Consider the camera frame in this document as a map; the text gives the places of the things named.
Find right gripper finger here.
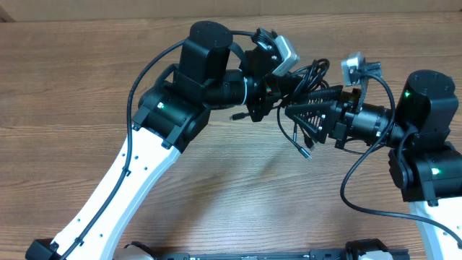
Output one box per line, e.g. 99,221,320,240
284,101,337,144
303,85,344,104

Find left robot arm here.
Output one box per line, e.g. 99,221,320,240
25,21,300,259

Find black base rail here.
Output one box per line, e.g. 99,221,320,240
154,248,411,260

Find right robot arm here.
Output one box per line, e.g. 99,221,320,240
285,70,461,259

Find black cable bundle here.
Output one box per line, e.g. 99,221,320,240
229,58,331,160

